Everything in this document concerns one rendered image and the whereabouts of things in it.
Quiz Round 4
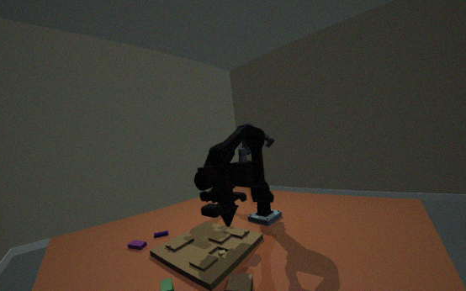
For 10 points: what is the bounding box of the dark blue flat bar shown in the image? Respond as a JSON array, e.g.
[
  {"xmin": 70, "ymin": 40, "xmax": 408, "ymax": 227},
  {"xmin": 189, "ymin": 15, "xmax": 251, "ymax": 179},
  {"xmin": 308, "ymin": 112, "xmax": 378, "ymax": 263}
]
[{"xmin": 154, "ymin": 230, "xmax": 169, "ymax": 238}]

